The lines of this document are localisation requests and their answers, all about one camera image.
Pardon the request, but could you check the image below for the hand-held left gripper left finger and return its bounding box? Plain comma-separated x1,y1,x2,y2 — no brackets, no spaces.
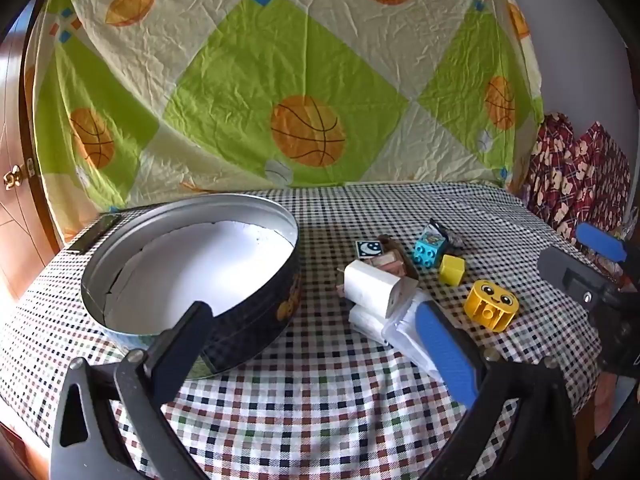
49,301,216,480

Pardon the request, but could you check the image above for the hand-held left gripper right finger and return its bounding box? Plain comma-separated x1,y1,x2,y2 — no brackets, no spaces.
407,300,591,480

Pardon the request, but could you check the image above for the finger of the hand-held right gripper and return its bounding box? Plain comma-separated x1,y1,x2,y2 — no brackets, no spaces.
538,246,623,308
575,222,640,283

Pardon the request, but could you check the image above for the white plastic wrapper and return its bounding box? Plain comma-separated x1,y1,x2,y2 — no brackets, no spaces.
382,292,446,376

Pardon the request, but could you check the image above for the yellow smiley toy block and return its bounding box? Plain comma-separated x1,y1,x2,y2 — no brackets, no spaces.
463,280,519,331

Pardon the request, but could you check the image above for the round metal tin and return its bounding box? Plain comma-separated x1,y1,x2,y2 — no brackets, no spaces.
80,194,302,378

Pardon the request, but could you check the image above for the yellow cube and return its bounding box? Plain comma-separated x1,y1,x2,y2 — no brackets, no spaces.
439,254,467,287

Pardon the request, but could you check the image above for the white cardboard box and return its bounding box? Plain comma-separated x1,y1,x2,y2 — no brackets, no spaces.
349,305,396,346
344,259,418,318

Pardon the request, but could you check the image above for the blue bear print toy block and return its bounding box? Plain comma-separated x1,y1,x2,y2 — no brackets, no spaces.
413,225,447,268

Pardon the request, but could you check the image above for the brown framed picture box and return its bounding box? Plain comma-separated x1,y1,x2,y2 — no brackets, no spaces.
367,254,407,277

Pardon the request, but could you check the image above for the brown comb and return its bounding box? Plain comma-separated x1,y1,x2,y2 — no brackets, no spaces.
378,235,421,281

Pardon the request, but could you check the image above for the black sequin hair clip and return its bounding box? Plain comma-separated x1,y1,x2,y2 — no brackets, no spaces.
429,218,468,251

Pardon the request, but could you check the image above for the moon print toy block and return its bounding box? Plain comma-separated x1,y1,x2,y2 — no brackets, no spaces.
356,239,385,261

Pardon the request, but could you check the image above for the red bear print cloth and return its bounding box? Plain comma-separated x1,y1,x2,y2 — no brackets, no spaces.
517,112,633,248

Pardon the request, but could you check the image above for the white paper liner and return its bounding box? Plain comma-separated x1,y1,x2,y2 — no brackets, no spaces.
102,217,293,336

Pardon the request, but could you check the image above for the checked tablecloth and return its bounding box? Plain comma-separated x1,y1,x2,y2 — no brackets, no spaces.
0,182,603,480

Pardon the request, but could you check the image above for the black rectangular device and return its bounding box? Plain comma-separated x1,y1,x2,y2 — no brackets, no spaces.
67,214,121,253

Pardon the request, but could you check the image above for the wooden door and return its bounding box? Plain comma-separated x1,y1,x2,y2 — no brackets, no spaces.
0,7,63,306

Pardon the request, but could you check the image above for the basketball print bed sheet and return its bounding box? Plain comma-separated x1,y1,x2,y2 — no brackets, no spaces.
32,0,546,211

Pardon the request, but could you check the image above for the brass door handle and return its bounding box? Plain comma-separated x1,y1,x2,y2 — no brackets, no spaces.
2,160,36,191

